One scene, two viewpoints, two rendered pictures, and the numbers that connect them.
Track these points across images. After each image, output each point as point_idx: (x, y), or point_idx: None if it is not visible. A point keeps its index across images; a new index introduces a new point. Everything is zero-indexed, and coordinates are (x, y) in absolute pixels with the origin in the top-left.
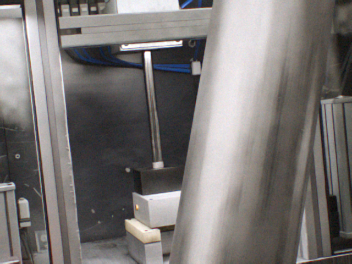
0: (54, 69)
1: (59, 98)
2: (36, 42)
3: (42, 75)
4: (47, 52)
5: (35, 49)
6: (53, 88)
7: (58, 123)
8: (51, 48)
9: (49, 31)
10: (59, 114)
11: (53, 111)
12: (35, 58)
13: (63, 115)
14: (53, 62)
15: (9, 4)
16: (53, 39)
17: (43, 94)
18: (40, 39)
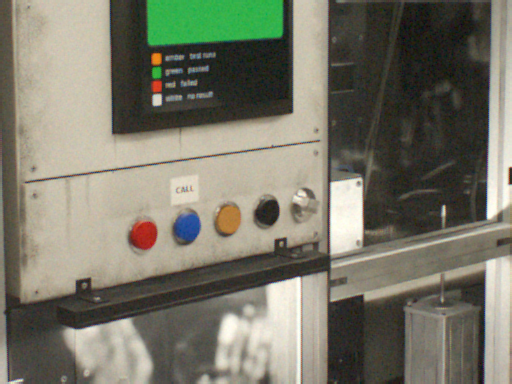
0: (322, 329)
1: (323, 363)
2: (309, 299)
3: (311, 337)
4: (317, 310)
5: (308, 308)
6: (319, 352)
7: None
8: (322, 304)
9: (321, 284)
10: (321, 382)
11: (317, 380)
12: (307, 318)
13: (325, 383)
14: (321, 321)
15: (320, 271)
16: (324, 294)
17: (310, 361)
18: (313, 295)
